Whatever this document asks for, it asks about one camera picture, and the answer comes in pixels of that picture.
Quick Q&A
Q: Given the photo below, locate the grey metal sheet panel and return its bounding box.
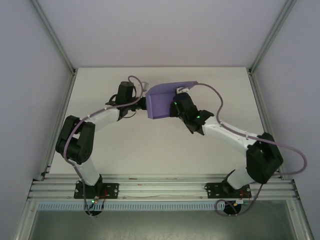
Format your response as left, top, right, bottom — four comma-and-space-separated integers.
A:
14, 199, 314, 240

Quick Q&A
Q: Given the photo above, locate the aluminium side rail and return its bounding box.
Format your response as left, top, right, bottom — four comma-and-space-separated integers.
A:
40, 69, 77, 181
246, 68, 285, 180

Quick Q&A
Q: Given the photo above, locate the aluminium mounting rail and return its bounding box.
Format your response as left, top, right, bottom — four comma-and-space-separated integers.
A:
27, 174, 300, 201

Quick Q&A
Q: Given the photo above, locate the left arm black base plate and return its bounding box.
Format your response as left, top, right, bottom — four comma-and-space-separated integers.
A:
73, 182, 120, 200

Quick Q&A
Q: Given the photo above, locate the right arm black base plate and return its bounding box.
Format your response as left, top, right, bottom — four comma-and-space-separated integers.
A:
204, 182, 252, 200

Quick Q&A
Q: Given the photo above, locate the aluminium frame post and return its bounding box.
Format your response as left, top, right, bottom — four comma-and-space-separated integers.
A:
31, 0, 77, 75
248, 0, 297, 75

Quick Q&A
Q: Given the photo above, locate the grey slotted cable duct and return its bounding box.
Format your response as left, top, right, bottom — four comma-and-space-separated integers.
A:
36, 202, 241, 211

